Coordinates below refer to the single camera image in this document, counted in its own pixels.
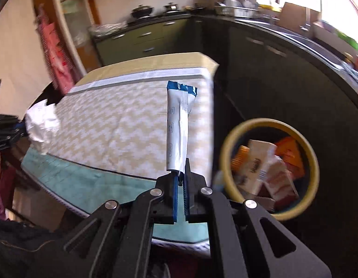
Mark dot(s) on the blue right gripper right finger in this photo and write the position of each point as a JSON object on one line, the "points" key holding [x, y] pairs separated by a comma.
{"points": [[186, 189]]}

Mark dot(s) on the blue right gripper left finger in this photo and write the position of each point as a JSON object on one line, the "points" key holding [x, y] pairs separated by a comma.
{"points": [[175, 195]]}

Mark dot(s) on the white tissue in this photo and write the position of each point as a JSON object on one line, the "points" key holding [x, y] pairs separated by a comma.
{"points": [[42, 125]]}

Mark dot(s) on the orange foam net sleeve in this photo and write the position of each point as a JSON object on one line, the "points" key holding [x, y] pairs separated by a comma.
{"points": [[240, 158]]}

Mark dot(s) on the red white carton box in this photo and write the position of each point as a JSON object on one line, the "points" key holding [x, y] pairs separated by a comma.
{"points": [[264, 169]]}

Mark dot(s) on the blue white wrapper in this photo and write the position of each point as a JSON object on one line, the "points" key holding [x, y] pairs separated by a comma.
{"points": [[180, 99]]}

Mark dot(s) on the orange snack bag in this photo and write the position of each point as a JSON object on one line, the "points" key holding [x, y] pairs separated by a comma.
{"points": [[288, 150]]}

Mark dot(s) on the steel kitchen sink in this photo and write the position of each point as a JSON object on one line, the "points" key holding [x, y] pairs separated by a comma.
{"points": [[318, 43]]}

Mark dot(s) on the white curtain cloth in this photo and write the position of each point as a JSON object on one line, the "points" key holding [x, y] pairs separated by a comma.
{"points": [[23, 71]]}

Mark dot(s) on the patterned tablecloth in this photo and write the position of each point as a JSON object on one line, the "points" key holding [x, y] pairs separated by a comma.
{"points": [[112, 138]]}

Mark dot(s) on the red checked apron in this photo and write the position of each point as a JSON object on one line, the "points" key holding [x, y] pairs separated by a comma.
{"points": [[59, 65]]}

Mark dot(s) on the green lower cabinets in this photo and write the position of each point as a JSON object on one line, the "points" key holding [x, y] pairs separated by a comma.
{"points": [[264, 74]]}

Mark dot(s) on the clear plastic bag on counter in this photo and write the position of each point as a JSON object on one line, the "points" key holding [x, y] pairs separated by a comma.
{"points": [[99, 31]]}

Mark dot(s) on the black wok with lid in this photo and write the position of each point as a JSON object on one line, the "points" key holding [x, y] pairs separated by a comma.
{"points": [[142, 11]]}

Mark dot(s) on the small steel pot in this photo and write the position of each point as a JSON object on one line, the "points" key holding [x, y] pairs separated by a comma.
{"points": [[170, 7]]}

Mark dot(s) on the white dish rack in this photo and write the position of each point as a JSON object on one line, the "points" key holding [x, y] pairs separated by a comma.
{"points": [[236, 9]]}

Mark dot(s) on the cardboard sheet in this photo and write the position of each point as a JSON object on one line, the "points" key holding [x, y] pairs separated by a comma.
{"points": [[292, 16]]}

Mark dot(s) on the steel faucet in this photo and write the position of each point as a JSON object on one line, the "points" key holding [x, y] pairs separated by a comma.
{"points": [[305, 27]]}

